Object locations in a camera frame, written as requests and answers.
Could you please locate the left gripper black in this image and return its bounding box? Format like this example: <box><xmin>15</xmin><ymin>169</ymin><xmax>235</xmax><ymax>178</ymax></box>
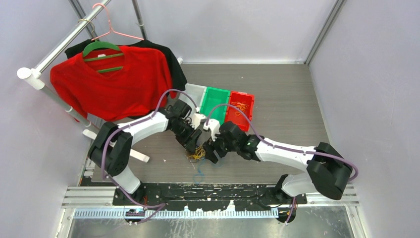
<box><xmin>170</xmin><ymin>120</ymin><xmax>201</xmax><ymax>151</ymax></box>

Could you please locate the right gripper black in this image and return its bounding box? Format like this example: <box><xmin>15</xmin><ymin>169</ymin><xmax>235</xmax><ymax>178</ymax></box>
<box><xmin>203</xmin><ymin>129</ymin><xmax>239</xmax><ymax>164</ymax></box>

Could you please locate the cable bundle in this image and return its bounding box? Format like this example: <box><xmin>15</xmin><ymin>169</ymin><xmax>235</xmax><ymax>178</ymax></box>
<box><xmin>185</xmin><ymin>145</ymin><xmax>207</xmax><ymax>162</ymax></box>

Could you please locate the yellow cable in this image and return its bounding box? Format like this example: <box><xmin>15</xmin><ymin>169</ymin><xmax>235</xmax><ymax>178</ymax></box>
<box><xmin>230</xmin><ymin>101</ymin><xmax>251</xmax><ymax>116</ymax></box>

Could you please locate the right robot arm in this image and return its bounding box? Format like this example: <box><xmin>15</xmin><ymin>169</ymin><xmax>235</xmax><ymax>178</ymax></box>
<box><xmin>203</xmin><ymin>119</ymin><xmax>355</xmax><ymax>204</ymax></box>

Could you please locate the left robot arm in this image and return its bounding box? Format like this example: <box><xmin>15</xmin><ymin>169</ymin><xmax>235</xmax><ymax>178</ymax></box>
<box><xmin>88</xmin><ymin>100</ymin><xmax>206</xmax><ymax>205</ymax></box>

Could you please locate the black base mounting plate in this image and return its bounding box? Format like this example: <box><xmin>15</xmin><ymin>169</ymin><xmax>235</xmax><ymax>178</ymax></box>
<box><xmin>133</xmin><ymin>183</ymin><xmax>292</xmax><ymax>212</ymax></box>

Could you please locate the green plastic bin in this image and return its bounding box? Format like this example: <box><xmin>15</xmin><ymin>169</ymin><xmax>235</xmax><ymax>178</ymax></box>
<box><xmin>200</xmin><ymin>87</ymin><xmax>230</xmax><ymax>124</ymax></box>

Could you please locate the white plastic bin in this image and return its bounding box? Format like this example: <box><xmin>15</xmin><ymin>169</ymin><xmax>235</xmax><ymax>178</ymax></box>
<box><xmin>179</xmin><ymin>83</ymin><xmax>207</xmax><ymax>113</ymax></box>

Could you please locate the red plastic bin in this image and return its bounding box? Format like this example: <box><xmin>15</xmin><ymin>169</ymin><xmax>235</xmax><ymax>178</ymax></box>
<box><xmin>224</xmin><ymin>91</ymin><xmax>255</xmax><ymax>132</ymax></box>

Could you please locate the black t-shirt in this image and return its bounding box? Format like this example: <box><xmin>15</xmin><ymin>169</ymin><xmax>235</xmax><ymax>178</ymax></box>
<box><xmin>64</xmin><ymin>39</ymin><xmax>187</xmax><ymax>91</ymax></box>

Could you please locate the red t-shirt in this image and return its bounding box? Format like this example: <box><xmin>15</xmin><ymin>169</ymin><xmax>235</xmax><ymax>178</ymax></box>
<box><xmin>50</xmin><ymin>45</ymin><xmax>173</xmax><ymax>122</ymax></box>

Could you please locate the green clothes hanger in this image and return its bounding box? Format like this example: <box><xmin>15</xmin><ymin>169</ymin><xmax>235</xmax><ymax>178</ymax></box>
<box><xmin>82</xmin><ymin>40</ymin><xmax>124</xmax><ymax>62</ymax></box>

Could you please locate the white clothes rack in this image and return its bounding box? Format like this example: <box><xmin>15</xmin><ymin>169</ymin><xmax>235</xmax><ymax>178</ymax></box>
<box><xmin>16</xmin><ymin>0</ymin><xmax>151</xmax><ymax>163</ymax></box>

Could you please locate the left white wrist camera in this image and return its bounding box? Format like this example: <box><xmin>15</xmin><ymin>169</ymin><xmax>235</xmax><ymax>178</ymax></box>
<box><xmin>191</xmin><ymin>113</ymin><xmax>207</xmax><ymax>129</ymax></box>

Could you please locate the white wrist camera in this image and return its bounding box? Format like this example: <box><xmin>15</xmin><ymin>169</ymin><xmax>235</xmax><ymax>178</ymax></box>
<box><xmin>191</xmin><ymin>113</ymin><xmax>207</xmax><ymax>129</ymax></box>
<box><xmin>203</xmin><ymin>119</ymin><xmax>220</xmax><ymax>141</ymax></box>

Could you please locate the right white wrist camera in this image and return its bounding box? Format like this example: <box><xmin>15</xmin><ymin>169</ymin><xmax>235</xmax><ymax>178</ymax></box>
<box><xmin>203</xmin><ymin>119</ymin><xmax>220</xmax><ymax>141</ymax></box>

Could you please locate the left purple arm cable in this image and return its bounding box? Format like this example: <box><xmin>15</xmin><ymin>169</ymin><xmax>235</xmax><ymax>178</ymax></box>
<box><xmin>100</xmin><ymin>89</ymin><xmax>201</xmax><ymax>211</ymax></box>

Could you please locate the white slotted cable duct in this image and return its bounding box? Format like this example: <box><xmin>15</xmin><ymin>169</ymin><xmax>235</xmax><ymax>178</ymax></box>
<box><xmin>74</xmin><ymin>208</ymin><xmax>279</xmax><ymax>220</ymax></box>

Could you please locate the pink wire hanger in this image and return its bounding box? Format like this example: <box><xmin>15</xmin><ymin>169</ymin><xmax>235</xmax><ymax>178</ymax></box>
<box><xmin>91</xmin><ymin>3</ymin><xmax>144</xmax><ymax>41</ymax></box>

